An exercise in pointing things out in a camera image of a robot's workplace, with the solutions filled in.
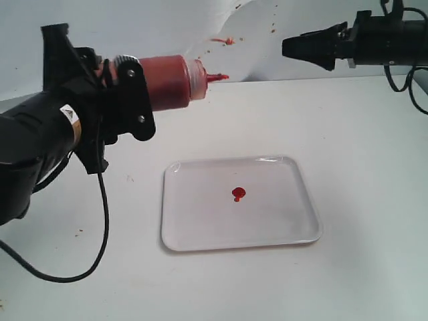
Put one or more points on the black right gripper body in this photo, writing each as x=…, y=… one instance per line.
x=374, y=40

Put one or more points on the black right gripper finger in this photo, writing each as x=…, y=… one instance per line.
x=316, y=47

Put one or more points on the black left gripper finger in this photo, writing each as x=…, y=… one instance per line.
x=63, y=62

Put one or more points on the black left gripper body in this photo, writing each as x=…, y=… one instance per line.
x=85, y=85

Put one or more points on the red sauce squeeze bottle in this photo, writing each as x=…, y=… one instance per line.
x=175, y=81

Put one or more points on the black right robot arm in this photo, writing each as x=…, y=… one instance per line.
x=414, y=41

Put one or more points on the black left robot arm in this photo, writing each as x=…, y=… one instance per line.
x=40, y=131

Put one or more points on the red sauce blob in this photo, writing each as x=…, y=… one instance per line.
x=238, y=194

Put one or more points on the white rectangular plastic tray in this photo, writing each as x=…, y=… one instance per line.
x=199, y=213

